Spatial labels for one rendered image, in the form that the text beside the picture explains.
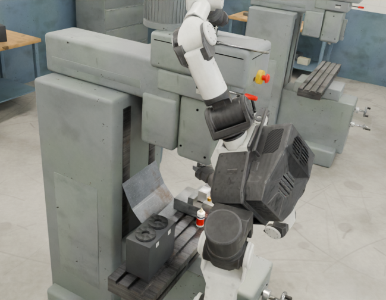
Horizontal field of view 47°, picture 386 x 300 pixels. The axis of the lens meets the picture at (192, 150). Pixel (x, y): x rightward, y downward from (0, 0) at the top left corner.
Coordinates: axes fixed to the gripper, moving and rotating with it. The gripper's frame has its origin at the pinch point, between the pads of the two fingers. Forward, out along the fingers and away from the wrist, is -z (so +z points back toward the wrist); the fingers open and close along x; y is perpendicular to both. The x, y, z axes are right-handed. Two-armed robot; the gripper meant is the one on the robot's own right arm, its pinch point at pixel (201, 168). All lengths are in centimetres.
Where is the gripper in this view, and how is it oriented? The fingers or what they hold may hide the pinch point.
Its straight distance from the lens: 219.0
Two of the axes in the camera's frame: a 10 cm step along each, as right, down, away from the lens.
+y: -0.9, 8.8, 4.6
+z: 5.9, 4.2, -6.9
